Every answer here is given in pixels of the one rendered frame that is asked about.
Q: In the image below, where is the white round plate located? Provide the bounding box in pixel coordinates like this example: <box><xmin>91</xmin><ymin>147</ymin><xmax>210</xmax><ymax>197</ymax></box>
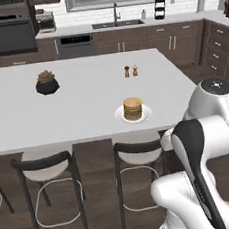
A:
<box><xmin>113</xmin><ymin>101</ymin><xmax>155</xmax><ymax>126</ymax></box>

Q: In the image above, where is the stack of brown pancakes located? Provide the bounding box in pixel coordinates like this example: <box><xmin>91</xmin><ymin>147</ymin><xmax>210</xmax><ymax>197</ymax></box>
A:
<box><xmin>122</xmin><ymin>95</ymin><xmax>145</xmax><ymax>122</ymax></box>

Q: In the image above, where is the black white-seated bar stool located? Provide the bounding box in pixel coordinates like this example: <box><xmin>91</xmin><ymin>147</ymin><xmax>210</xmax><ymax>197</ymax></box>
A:
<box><xmin>110</xmin><ymin>129</ymin><xmax>176</xmax><ymax>229</ymax></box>
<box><xmin>8</xmin><ymin>143</ymin><xmax>91</xmax><ymax>229</ymax></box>

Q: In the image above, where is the succulent in black pot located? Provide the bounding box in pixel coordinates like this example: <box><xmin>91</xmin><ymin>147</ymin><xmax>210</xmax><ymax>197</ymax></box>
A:
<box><xmin>33</xmin><ymin>68</ymin><xmax>62</xmax><ymax>97</ymax></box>

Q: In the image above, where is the dark dishwasher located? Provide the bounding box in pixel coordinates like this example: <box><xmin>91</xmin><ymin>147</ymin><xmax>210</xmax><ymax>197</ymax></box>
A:
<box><xmin>57</xmin><ymin>33</ymin><xmax>96</xmax><ymax>60</ymax></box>

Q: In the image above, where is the brown base cupboard run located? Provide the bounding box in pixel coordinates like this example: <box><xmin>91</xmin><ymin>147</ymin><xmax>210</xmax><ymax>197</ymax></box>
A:
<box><xmin>0</xmin><ymin>19</ymin><xmax>209</xmax><ymax>88</ymax></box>

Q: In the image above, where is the kitchen sink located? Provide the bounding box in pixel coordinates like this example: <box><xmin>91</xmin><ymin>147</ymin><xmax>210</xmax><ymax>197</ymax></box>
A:
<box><xmin>91</xmin><ymin>18</ymin><xmax>146</xmax><ymax>31</ymax></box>

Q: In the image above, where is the silver sink tap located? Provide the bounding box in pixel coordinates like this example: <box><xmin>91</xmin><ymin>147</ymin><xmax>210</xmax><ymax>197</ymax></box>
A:
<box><xmin>112</xmin><ymin>1</ymin><xmax>122</xmax><ymax>23</ymax></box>

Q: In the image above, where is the silver coffee machine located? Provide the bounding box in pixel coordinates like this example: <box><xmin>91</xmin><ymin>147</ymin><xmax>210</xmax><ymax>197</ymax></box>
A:
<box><xmin>34</xmin><ymin>7</ymin><xmax>58</xmax><ymax>36</ymax></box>

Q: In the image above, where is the brown side drawer run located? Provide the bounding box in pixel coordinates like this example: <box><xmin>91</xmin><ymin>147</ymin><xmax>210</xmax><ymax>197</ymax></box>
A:
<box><xmin>194</xmin><ymin>16</ymin><xmax>229</xmax><ymax>89</ymax></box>

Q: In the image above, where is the dark knife block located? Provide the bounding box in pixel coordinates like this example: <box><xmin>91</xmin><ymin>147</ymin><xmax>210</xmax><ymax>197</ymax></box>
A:
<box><xmin>221</xmin><ymin>0</ymin><xmax>229</xmax><ymax>20</ymax></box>

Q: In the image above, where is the black wire stand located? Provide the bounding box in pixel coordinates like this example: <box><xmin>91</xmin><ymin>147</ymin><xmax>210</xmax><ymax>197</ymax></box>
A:
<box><xmin>152</xmin><ymin>0</ymin><xmax>169</xmax><ymax>21</ymax></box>

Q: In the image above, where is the black wall oven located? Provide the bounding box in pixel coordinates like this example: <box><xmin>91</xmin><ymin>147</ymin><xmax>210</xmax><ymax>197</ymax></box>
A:
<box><xmin>0</xmin><ymin>0</ymin><xmax>42</xmax><ymax>57</ymax></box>

